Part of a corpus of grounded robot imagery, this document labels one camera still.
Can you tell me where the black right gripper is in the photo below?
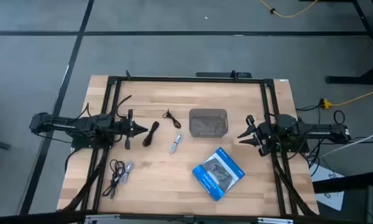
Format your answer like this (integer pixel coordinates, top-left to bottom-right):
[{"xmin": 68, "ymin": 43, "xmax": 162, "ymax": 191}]
[{"xmin": 237, "ymin": 114, "xmax": 279, "ymax": 158}]

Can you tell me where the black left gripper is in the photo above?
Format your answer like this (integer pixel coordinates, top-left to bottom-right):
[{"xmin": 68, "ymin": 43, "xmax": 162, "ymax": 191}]
[{"xmin": 113, "ymin": 108, "xmax": 149, "ymax": 151}]

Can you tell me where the grey USB-C cable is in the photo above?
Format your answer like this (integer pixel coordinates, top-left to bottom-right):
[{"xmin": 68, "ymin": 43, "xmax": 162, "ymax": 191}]
[
  {"xmin": 120, "ymin": 161, "xmax": 136, "ymax": 185},
  {"xmin": 169, "ymin": 133, "xmax": 184, "ymax": 154}
]

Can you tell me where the black braided USB-C cable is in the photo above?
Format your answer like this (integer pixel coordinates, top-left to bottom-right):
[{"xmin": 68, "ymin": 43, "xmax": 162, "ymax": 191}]
[{"xmin": 101, "ymin": 159, "xmax": 126, "ymax": 200}]

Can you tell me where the clear plastic bin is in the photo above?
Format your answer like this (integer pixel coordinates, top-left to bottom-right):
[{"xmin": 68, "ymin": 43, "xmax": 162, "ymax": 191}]
[{"xmin": 188, "ymin": 108, "xmax": 229, "ymax": 138}]

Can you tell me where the blue game controller box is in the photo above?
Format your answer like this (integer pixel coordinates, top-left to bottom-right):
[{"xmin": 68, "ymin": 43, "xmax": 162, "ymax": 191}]
[{"xmin": 191, "ymin": 147, "xmax": 246, "ymax": 202}]

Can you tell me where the white paper sheet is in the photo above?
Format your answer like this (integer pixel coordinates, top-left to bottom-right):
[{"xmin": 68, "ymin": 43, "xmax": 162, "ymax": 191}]
[{"xmin": 310, "ymin": 164, "xmax": 346, "ymax": 212}]

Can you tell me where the black metal beam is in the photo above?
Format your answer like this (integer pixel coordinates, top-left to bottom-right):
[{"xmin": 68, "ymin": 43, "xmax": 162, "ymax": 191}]
[{"xmin": 312, "ymin": 170, "xmax": 373, "ymax": 194}]

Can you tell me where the black bundled USB-C cable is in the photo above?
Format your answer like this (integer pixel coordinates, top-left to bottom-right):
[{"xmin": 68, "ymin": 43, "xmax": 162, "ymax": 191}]
[{"xmin": 142, "ymin": 121, "xmax": 160, "ymax": 147}]

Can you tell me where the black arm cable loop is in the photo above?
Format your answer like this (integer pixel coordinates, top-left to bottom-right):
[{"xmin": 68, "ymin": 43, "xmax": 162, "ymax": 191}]
[{"xmin": 116, "ymin": 95, "xmax": 133, "ymax": 119}]

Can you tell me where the small black USB-C cable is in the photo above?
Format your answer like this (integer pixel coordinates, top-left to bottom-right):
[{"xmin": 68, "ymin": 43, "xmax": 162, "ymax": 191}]
[{"xmin": 162, "ymin": 109, "xmax": 182, "ymax": 129}]

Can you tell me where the black cable sleeve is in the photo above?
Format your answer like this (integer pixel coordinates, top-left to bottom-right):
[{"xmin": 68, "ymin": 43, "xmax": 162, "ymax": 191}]
[
  {"xmin": 59, "ymin": 148, "xmax": 110, "ymax": 213},
  {"xmin": 272, "ymin": 154, "xmax": 318, "ymax": 216}
]

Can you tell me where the black aluminium table frame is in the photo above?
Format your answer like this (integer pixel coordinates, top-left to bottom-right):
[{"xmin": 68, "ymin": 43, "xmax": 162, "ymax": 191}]
[{"xmin": 57, "ymin": 70, "xmax": 320, "ymax": 224}]

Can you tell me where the yellow extension cord with plug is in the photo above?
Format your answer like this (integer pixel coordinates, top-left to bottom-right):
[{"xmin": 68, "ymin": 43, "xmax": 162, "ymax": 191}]
[{"xmin": 320, "ymin": 86, "xmax": 373, "ymax": 110}]

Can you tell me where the silver metal bracket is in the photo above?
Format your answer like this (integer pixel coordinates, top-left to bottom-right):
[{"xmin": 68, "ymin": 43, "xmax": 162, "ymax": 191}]
[
  {"xmin": 257, "ymin": 217, "xmax": 295, "ymax": 224},
  {"xmin": 84, "ymin": 213, "xmax": 121, "ymax": 224}
]

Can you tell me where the white cable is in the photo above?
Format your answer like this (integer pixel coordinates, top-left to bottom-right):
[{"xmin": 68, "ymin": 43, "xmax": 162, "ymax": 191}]
[{"xmin": 320, "ymin": 128, "xmax": 373, "ymax": 158}]

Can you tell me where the black metal stand frame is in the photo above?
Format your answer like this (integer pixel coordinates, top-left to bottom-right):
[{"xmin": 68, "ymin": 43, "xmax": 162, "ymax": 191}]
[{"xmin": 298, "ymin": 0, "xmax": 373, "ymax": 85}]

